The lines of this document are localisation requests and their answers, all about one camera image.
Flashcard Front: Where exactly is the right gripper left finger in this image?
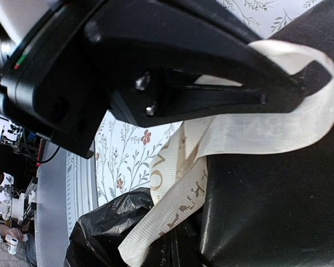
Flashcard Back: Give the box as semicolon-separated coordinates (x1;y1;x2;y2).
142;233;171;267

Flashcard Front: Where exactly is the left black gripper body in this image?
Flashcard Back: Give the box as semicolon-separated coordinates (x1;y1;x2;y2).
0;1;139;158

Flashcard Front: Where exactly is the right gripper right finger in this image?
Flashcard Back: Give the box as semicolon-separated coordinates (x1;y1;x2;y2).
171;220;202;267

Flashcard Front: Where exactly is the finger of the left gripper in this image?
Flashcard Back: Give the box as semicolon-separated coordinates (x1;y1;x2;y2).
83;1;331;127

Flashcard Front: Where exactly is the cream printed ribbon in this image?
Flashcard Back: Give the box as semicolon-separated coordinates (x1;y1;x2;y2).
117;39;334;265

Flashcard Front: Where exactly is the black wrapping paper sheet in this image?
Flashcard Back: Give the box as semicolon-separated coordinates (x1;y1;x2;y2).
64;1;334;266

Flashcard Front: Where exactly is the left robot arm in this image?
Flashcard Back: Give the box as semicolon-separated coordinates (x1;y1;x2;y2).
0;1;330;158

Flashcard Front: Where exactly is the floral patterned tablecloth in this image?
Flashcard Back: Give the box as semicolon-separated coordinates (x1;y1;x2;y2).
95;0;318;206

